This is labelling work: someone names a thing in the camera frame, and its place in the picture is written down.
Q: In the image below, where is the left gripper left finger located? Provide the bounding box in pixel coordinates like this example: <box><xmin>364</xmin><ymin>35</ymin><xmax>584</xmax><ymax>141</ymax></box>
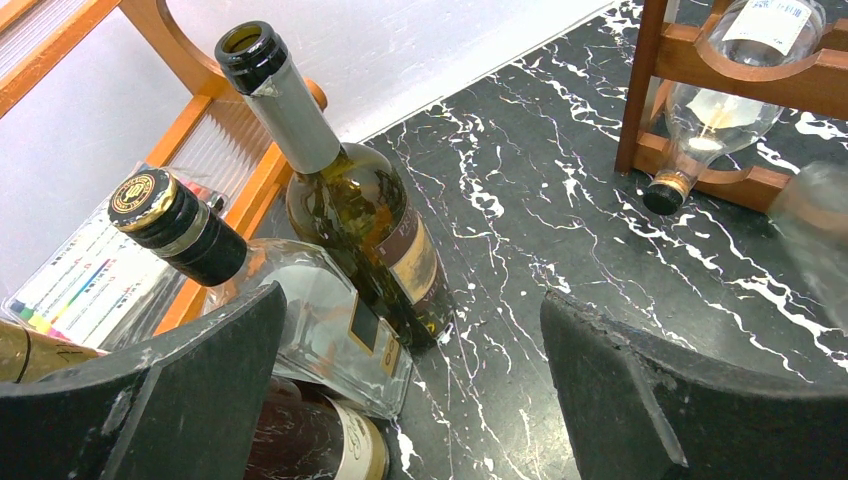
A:
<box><xmin>1</xmin><ymin>283</ymin><xmax>286</xmax><ymax>479</ymax></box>

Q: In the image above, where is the dark wine bottle silver cap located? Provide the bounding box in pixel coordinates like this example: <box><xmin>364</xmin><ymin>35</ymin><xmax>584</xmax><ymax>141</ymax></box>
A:
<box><xmin>214</xmin><ymin>20</ymin><xmax>453</xmax><ymax>349</ymax></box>

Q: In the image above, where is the orange wooden shelf rack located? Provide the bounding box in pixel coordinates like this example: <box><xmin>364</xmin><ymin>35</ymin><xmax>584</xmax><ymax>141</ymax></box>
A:
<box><xmin>0</xmin><ymin>0</ymin><xmax>329</xmax><ymax>336</ymax></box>

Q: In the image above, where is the clear glass bottle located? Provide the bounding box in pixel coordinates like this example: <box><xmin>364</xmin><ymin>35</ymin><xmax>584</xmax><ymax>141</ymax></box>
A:
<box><xmin>767</xmin><ymin>161</ymin><xmax>847</xmax><ymax>330</ymax></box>

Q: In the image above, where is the clear liquor bottle dark label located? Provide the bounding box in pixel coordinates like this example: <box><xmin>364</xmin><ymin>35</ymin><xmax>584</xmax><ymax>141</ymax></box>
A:
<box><xmin>108</xmin><ymin>168</ymin><xmax>412</xmax><ymax>419</ymax></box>

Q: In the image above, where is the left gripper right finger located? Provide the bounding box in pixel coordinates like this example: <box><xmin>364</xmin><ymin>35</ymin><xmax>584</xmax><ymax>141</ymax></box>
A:
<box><xmin>540</xmin><ymin>290</ymin><xmax>847</xmax><ymax>479</ymax></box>

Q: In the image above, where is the red wine bottle gold cap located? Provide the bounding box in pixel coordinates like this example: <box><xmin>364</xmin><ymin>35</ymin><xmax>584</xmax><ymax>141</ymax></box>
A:
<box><xmin>1</xmin><ymin>322</ymin><xmax>388</xmax><ymax>479</ymax></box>

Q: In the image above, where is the lower clear bottle in rack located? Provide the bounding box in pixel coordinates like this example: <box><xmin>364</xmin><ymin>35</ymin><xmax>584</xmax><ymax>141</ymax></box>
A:
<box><xmin>642</xmin><ymin>0</ymin><xmax>826</xmax><ymax>215</ymax></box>

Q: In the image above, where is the brown wooden wine rack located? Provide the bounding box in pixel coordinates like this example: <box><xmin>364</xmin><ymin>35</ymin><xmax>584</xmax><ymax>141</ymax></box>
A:
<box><xmin>615</xmin><ymin>1</ymin><xmax>847</xmax><ymax>212</ymax></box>

